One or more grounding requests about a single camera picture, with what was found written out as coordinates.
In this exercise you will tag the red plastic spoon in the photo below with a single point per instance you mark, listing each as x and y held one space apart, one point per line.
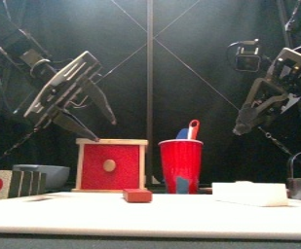
192 131

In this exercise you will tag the wooden box with red face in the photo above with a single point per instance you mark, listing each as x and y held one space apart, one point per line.
109 152

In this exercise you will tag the pale blue bowl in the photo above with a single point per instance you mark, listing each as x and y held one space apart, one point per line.
49 175

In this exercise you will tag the white toy rice block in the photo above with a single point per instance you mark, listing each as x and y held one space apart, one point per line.
251 193

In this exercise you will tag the blue plastic utensil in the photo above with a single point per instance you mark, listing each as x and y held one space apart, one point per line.
182 134

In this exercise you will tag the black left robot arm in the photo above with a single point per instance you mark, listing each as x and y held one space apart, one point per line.
14 35

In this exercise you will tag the red toy salmon piece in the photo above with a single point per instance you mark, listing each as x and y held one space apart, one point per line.
137 195

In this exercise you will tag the red plastic cup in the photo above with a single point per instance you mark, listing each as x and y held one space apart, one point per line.
181 159

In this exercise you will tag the vertical metal frame pole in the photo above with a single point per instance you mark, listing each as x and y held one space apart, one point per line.
150 97

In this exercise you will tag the green white red-dot block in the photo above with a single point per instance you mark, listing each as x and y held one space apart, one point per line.
10 184

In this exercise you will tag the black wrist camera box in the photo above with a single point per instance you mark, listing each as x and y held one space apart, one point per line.
247 61

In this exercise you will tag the white cutting board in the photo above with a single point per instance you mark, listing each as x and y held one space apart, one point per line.
148 217

